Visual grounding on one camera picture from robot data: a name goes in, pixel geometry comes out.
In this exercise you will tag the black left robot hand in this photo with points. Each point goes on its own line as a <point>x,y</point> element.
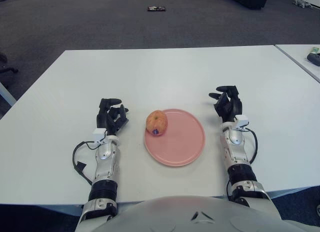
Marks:
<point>108,118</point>

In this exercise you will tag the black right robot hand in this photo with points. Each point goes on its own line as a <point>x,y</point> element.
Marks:
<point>230,107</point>

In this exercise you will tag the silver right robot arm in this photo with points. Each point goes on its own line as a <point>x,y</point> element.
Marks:
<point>240,157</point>

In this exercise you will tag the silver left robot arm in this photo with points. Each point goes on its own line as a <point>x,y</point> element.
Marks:
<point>105,159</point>

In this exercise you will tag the pink round plate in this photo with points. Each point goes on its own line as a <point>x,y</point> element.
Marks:
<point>180,142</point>

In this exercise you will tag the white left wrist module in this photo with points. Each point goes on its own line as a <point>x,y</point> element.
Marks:
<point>99,134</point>

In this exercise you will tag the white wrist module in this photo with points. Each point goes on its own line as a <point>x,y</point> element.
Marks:
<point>242,122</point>
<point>99,134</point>

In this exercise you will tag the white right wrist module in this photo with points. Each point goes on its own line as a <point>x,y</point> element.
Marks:
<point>242,122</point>

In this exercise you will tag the dark grey handheld controller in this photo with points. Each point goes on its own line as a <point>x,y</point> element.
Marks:
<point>314,58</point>

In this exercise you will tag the small green packet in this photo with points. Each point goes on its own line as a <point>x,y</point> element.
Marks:
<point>315,50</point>

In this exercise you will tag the white table leg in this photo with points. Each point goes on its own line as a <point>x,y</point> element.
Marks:
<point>7,94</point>

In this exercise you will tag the black office chair base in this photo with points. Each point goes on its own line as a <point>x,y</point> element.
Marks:
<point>7,70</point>

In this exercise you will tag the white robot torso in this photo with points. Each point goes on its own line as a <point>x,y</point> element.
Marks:
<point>195,217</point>

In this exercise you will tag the small dark flat floor item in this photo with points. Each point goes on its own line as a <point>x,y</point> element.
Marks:
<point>157,9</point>

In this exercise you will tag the small grey robot dog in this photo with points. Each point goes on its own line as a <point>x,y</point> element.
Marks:
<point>303,2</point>

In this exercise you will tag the white table frame beam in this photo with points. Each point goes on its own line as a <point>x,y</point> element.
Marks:
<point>295,189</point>

